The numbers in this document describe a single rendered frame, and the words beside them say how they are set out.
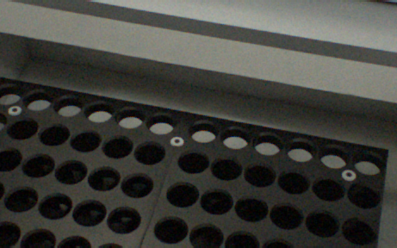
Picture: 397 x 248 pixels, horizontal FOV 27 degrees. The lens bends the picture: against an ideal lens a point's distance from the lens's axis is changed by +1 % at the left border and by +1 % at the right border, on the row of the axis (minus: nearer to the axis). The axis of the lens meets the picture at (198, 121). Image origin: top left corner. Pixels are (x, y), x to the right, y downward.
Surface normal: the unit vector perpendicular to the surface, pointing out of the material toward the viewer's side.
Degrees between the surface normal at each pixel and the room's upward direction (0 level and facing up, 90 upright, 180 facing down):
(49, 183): 0
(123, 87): 0
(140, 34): 90
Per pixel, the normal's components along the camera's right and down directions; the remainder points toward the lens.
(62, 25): -0.24, 0.70
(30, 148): 0.01, -0.69
